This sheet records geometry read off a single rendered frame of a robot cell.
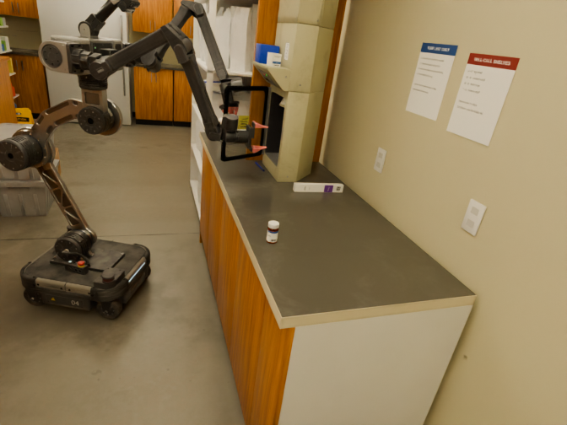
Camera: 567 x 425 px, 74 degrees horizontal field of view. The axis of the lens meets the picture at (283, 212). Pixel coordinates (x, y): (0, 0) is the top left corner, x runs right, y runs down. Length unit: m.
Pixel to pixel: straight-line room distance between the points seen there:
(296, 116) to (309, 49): 0.32
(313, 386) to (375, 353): 0.23
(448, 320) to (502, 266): 0.25
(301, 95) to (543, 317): 1.34
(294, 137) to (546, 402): 1.45
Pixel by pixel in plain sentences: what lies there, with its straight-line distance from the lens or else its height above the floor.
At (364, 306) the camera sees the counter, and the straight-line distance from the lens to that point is 1.20.
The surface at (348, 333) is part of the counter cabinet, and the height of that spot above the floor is 0.85.
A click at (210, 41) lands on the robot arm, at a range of 2.27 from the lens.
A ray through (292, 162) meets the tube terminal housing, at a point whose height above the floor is 1.05.
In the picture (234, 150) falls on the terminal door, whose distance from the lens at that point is 2.13.
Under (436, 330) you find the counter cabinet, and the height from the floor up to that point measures 0.81.
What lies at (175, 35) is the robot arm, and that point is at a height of 1.60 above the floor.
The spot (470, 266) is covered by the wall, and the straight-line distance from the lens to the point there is 1.51.
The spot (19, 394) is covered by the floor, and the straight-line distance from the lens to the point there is 2.30.
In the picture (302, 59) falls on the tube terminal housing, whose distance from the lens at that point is 1.93.
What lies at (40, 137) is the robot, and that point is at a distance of 2.56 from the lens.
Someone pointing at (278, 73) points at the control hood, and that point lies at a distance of 1.90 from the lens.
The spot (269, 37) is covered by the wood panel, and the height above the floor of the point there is 1.63.
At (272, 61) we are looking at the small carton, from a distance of 1.97.
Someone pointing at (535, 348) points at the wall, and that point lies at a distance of 1.40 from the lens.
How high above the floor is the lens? 1.64
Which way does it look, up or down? 25 degrees down
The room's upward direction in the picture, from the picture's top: 8 degrees clockwise
